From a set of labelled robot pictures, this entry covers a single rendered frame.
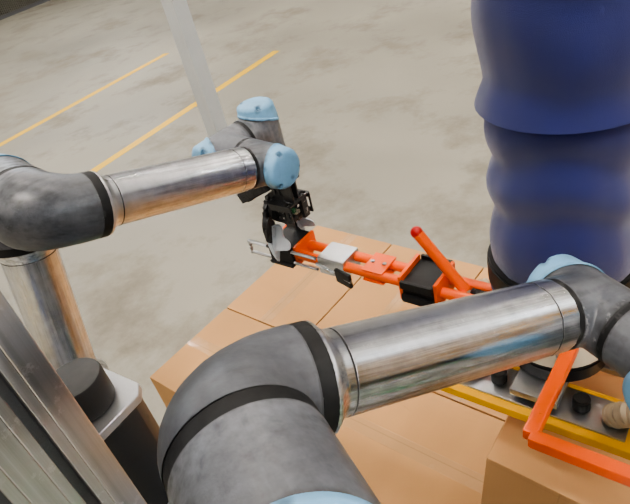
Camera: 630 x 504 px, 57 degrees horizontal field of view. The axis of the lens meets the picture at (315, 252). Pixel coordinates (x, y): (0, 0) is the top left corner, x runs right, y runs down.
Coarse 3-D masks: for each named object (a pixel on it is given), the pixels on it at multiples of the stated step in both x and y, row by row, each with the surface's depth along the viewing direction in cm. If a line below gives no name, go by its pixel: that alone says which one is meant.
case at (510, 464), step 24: (576, 384) 113; (600, 384) 112; (504, 432) 107; (552, 432) 106; (504, 456) 103; (528, 456) 103; (504, 480) 104; (528, 480) 100; (552, 480) 99; (576, 480) 98; (600, 480) 98
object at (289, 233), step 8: (288, 232) 136; (296, 232) 135; (304, 232) 134; (312, 232) 134; (288, 240) 133; (296, 240) 132; (304, 240) 132; (296, 248) 131; (304, 248) 133; (296, 256) 131
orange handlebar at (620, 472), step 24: (312, 240) 134; (384, 264) 120; (480, 288) 110; (552, 384) 88; (552, 408) 87; (528, 432) 83; (552, 456) 81; (576, 456) 79; (600, 456) 78; (624, 480) 75
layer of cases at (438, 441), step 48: (336, 240) 251; (288, 288) 231; (336, 288) 225; (384, 288) 218; (240, 336) 214; (384, 432) 168; (432, 432) 164; (480, 432) 161; (384, 480) 156; (432, 480) 153; (480, 480) 150
